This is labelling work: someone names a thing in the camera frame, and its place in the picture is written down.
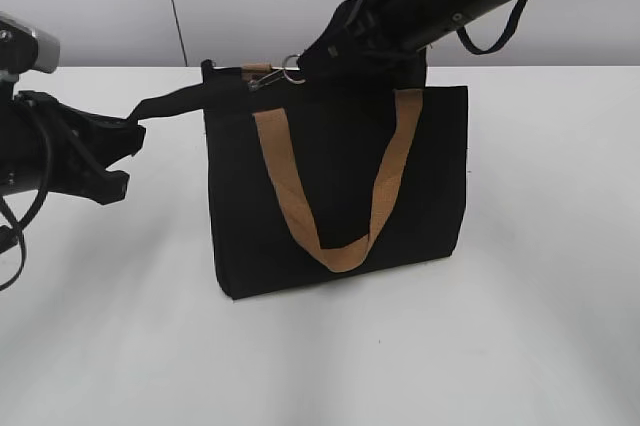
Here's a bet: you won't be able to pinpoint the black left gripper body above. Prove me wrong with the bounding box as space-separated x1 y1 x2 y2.
9 91 100 196

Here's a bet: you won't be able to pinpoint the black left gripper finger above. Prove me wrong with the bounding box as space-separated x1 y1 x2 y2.
69 162 130 205
89 114 146 159

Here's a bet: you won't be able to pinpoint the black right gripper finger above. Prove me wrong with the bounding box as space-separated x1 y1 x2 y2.
297 35 363 82

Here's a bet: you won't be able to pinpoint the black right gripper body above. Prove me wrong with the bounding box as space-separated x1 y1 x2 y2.
314 0 425 63

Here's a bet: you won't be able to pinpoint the silver metal zipper pull clip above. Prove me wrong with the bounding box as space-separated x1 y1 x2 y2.
248 54 307 92

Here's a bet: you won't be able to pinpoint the black tote bag tan handles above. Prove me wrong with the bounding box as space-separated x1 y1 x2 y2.
131 58 469 299

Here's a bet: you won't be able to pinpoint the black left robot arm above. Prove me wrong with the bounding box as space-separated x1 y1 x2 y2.
1 91 146 205

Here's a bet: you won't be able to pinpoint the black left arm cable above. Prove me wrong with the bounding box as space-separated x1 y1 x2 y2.
0 95 56 291

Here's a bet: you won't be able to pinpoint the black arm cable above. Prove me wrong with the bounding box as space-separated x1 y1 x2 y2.
455 0 531 55
0 95 56 291

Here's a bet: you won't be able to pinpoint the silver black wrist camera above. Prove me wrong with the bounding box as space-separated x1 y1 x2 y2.
1 12 61 83

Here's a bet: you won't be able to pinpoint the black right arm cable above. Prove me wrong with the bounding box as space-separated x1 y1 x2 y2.
455 0 531 55

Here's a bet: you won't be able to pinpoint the left black wall cable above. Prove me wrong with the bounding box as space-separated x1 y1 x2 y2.
159 0 190 69

